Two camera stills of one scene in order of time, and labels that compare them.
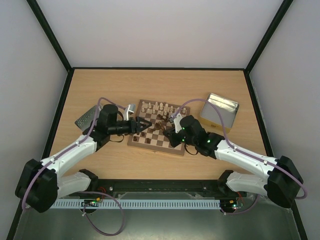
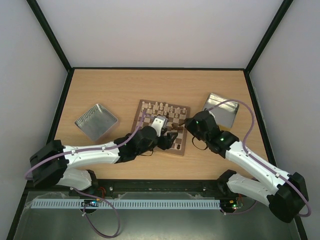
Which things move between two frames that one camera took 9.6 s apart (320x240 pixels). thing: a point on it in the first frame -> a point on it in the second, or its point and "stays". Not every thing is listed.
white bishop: x=156 y=107 stays
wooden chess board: x=159 y=114 stays
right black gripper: x=173 y=136 -> x=189 y=122
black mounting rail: x=110 y=187 stays
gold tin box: x=210 y=117 stays
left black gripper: x=138 y=119 -> x=166 y=143
